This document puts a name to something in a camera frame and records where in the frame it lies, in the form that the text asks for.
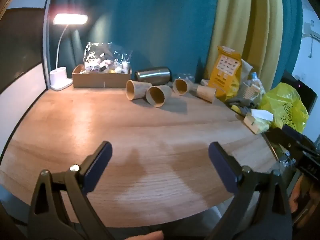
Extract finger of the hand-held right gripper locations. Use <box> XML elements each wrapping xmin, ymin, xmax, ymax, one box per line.
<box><xmin>269</xmin><ymin>124</ymin><xmax>320</xmax><ymax>156</ymax></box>

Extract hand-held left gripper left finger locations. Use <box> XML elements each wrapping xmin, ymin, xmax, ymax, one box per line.
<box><xmin>27</xmin><ymin>141</ymin><xmax>113</xmax><ymax>240</ymax></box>

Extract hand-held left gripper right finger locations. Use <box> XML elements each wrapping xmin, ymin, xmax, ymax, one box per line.
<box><xmin>207</xmin><ymin>141</ymin><xmax>293</xmax><ymax>240</ymax></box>

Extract person's left hand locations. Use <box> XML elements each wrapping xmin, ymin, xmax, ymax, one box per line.
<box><xmin>127</xmin><ymin>231</ymin><xmax>165</xmax><ymax>240</ymax></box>

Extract yellow plastic bag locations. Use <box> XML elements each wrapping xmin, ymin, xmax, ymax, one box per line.
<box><xmin>259</xmin><ymin>82</ymin><xmax>309</xmax><ymax>134</ymax></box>

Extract dark monitor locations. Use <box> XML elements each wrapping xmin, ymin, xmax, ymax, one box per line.
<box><xmin>280</xmin><ymin>71</ymin><xmax>318</xmax><ymax>114</ymax></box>

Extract white woven basket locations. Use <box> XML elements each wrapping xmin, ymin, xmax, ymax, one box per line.
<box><xmin>241</xmin><ymin>83</ymin><xmax>264</xmax><ymax>101</ymax></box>

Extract grey and yellow gloves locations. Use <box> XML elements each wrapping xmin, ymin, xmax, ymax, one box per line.
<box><xmin>225</xmin><ymin>96</ymin><xmax>258</xmax><ymax>116</ymax></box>

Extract clear plastic bottle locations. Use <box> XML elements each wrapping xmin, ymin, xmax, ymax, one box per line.
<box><xmin>249</xmin><ymin>72</ymin><xmax>262</xmax><ymax>88</ymax></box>

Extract cardboard box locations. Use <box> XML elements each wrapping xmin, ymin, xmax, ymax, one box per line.
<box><xmin>72</xmin><ymin>64</ymin><xmax>132</xmax><ymax>89</ymax></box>

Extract yellow paper packet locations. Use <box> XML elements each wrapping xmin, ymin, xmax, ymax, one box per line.
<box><xmin>209</xmin><ymin>46</ymin><xmax>242</xmax><ymax>99</ymax></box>

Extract white desk lamp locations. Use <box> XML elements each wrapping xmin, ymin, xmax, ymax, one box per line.
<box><xmin>49</xmin><ymin>13</ymin><xmax>88</xmax><ymax>91</ymax></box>

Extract steel tumbler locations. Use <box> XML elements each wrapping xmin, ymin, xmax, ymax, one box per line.
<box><xmin>135</xmin><ymin>66</ymin><xmax>171</xmax><ymax>86</ymax></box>

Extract clear plastic bag of snacks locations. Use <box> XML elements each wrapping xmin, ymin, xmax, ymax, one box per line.
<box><xmin>82</xmin><ymin>42</ymin><xmax>133</xmax><ymax>74</ymax></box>

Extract yellow curtain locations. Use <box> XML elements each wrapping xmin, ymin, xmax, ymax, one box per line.
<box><xmin>205</xmin><ymin>0</ymin><xmax>287</xmax><ymax>82</ymax></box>

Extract teal curtain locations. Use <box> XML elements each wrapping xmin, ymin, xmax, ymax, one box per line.
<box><xmin>47</xmin><ymin>0</ymin><xmax>303</xmax><ymax>92</ymax></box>

